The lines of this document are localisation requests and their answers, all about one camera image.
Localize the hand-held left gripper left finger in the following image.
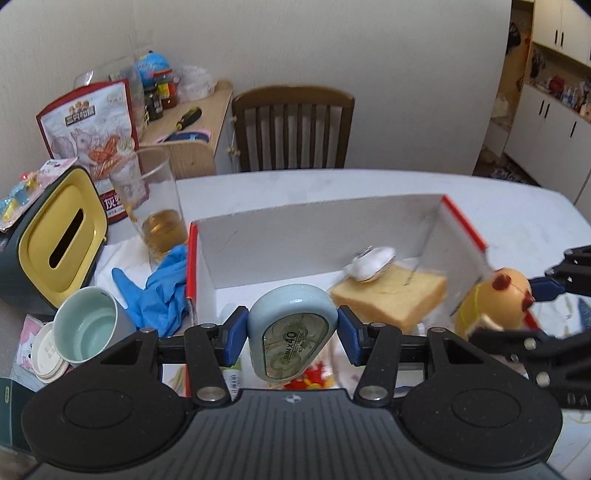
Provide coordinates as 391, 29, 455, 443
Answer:
104, 305, 251, 407

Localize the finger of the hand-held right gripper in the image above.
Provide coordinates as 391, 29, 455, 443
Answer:
529, 247, 591, 303
468, 325, 591, 368

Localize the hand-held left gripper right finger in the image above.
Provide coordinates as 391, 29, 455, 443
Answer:
336, 305, 481, 407

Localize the white tube green label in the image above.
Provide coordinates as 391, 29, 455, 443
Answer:
224, 362, 243, 393

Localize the yellow capybara toy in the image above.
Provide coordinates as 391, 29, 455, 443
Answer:
455, 267, 536, 337

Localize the red keychain toy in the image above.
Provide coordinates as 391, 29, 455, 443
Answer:
281, 362, 338, 391

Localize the bagged bread slice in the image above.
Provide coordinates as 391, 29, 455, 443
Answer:
330, 247, 448, 334

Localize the light blue correction tape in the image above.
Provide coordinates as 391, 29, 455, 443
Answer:
247, 284, 339, 383

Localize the white cardboard box red rim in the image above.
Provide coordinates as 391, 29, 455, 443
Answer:
186, 194, 492, 402

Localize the blue rubber glove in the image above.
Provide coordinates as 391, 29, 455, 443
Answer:
112, 244, 190, 337

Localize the row of shoes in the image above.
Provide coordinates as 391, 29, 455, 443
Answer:
475, 145, 543, 186

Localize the glass of tea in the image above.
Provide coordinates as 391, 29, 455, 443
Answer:
109, 147, 189, 273

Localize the white paper napkin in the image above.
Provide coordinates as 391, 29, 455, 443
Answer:
90, 240, 153, 296

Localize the grey mug mint inside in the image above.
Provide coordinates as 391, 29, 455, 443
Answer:
52, 286, 137, 367

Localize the white round lid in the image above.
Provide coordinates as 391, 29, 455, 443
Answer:
30, 320, 70, 381

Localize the yellow lid tissue box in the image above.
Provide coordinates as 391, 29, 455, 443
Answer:
0, 166, 109, 315

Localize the blue pouch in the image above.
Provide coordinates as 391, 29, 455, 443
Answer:
156, 130, 212, 144

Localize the pink tissue pack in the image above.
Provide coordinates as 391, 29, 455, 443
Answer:
16, 314, 51, 370

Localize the wooden top sideboard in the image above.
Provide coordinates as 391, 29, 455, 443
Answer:
139, 80, 241, 178

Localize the black yellow screwdriver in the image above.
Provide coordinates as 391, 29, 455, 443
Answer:
174, 106, 203, 130

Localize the dark green box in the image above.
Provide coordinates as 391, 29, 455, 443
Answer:
0, 376, 40, 455

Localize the dark glass jar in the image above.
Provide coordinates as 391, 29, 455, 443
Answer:
144, 85, 164, 121

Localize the wooden slat-back chair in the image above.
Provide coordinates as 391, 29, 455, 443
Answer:
232, 85, 356, 174

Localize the red label sauce jar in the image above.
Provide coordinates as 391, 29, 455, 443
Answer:
154, 69, 180, 110

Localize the crumpled clear plastic bag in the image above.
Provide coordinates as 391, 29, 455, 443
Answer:
175, 65, 218, 103

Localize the red white snack bag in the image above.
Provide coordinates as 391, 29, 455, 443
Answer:
36, 78, 140, 226

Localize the pink toy blister pack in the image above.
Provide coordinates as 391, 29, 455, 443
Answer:
0, 158, 78, 234

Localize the white wall cabinet unit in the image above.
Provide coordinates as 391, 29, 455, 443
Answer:
501, 0, 591, 204

